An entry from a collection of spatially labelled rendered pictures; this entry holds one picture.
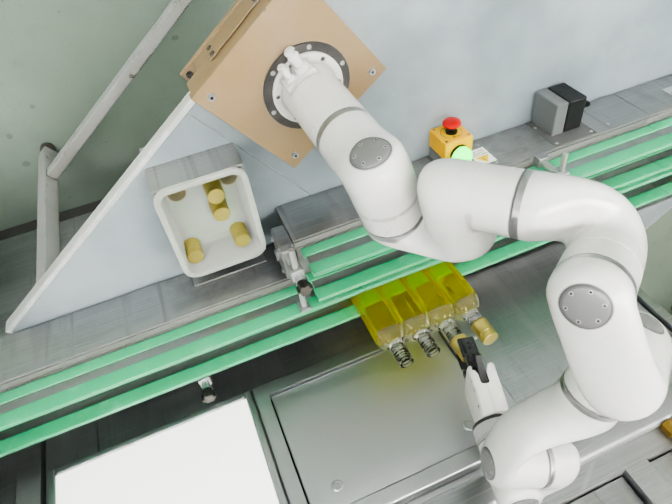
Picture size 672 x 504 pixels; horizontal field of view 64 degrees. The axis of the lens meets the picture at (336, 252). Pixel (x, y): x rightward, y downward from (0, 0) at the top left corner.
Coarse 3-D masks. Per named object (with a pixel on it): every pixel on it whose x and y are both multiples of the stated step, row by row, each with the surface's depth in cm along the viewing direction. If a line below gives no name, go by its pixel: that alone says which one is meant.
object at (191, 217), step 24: (240, 168) 97; (168, 192) 93; (192, 192) 104; (240, 192) 106; (168, 216) 100; (192, 216) 107; (240, 216) 112; (216, 240) 113; (264, 240) 109; (192, 264) 109; (216, 264) 109
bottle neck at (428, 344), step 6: (426, 330) 106; (420, 336) 105; (426, 336) 104; (420, 342) 105; (426, 342) 104; (432, 342) 103; (426, 348) 103; (432, 348) 102; (438, 348) 103; (426, 354) 104; (432, 354) 104
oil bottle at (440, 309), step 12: (408, 276) 114; (420, 276) 114; (420, 288) 112; (432, 288) 111; (420, 300) 110; (432, 300) 109; (444, 300) 109; (432, 312) 107; (444, 312) 107; (432, 324) 108
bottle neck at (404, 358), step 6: (396, 342) 104; (402, 342) 104; (390, 348) 105; (396, 348) 103; (402, 348) 103; (396, 354) 103; (402, 354) 102; (408, 354) 102; (402, 360) 101; (408, 360) 103; (402, 366) 102; (408, 366) 103
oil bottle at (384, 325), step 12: (360, 300) 111; (372, 300) 110; (384, 300) 110; (360, 312) 113; (372, 312) 108; (384, 312) 108; (372, 324) 106; (384, 324) 106; (396, 324) 105; (372, 336) 110; (384, 336) 104; (396, 336) 104; (384, 348) 106
